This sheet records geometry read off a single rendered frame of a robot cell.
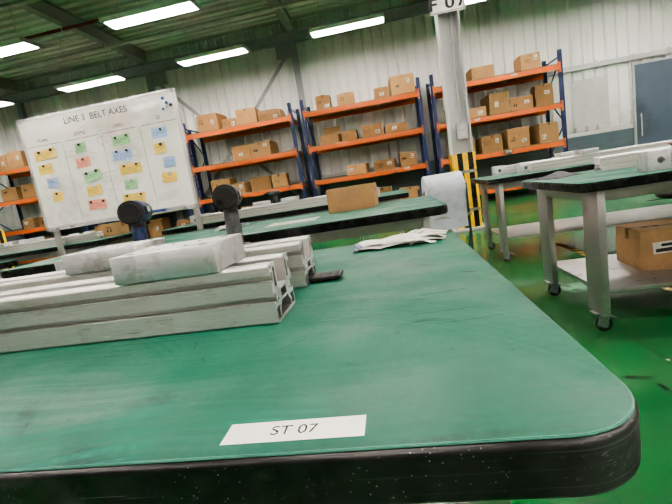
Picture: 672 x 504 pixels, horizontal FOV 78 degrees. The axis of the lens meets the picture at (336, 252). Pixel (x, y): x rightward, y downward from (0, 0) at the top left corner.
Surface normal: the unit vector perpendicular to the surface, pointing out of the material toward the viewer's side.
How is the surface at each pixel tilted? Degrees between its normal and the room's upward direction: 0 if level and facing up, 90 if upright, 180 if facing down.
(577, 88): 90
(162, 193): 90
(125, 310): 90
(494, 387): 0
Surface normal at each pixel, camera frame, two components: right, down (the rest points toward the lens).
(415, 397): -0.16, -0.97
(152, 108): -0.13, 0.18
